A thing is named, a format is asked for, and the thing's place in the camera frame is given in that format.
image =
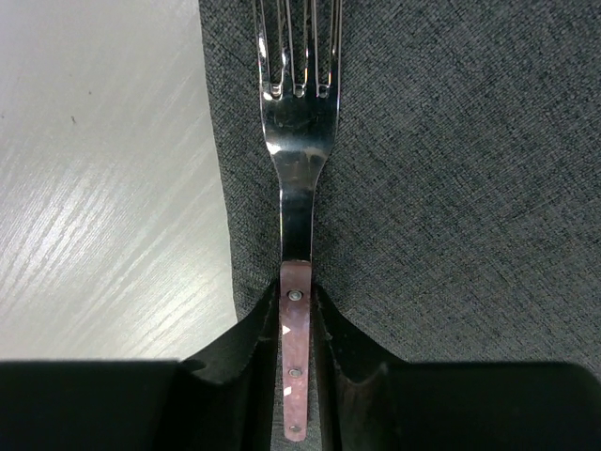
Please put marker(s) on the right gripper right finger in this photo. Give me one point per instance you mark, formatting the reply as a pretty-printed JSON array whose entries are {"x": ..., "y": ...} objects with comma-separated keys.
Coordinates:
[{"x": 370, "y": 399}]

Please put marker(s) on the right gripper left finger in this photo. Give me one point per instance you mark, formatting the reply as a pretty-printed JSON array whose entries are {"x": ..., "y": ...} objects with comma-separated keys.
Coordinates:
[{"x": 220, "y": 398}]

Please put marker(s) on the grey cloth napkin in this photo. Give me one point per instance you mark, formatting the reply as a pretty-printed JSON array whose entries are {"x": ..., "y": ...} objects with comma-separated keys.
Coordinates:
[{"x": 458, "y": 216}]

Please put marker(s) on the fork with pink handle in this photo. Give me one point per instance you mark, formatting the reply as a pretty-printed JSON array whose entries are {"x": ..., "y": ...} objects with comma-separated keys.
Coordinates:
[{"x": 299, "y": 122}]

